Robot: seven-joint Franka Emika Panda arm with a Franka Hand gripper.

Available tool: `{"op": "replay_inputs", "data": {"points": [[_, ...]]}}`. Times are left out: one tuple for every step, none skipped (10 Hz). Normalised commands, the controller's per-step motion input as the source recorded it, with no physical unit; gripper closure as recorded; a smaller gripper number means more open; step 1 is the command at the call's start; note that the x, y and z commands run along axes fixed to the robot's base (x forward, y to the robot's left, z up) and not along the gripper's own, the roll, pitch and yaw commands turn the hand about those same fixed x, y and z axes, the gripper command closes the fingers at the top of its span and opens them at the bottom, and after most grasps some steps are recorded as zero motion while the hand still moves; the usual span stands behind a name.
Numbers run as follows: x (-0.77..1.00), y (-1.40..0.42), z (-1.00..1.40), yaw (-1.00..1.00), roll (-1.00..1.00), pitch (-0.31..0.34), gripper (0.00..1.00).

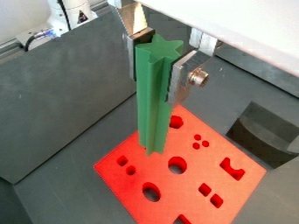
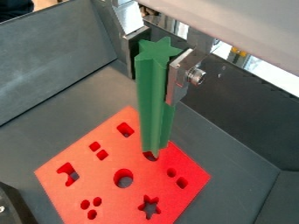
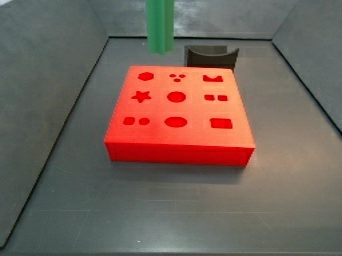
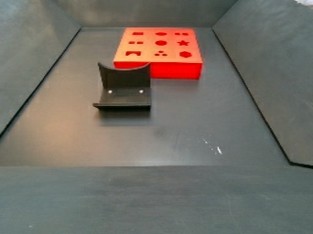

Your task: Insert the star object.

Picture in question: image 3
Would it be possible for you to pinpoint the black curved holder block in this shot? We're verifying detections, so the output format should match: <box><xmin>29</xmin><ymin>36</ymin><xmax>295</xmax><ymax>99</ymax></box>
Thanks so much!
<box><xmin>185</xmin><ymin>45</ymin><xmax>240</xmax><ymax>70</ymax></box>

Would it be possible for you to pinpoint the red shape-sorting block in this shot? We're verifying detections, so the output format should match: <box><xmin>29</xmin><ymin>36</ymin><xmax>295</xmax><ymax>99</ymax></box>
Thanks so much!
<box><xmin>105</xmin><ymin>66</ymin><xmax>256</xmax><ymax>166</ymax></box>

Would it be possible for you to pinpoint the green star-shaped peg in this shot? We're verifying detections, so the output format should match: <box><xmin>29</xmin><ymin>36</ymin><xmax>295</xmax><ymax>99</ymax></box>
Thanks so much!
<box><xmin>146</xmin><ymin>0</ymin><xmax>174</xmax><ymax>54</ymax></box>

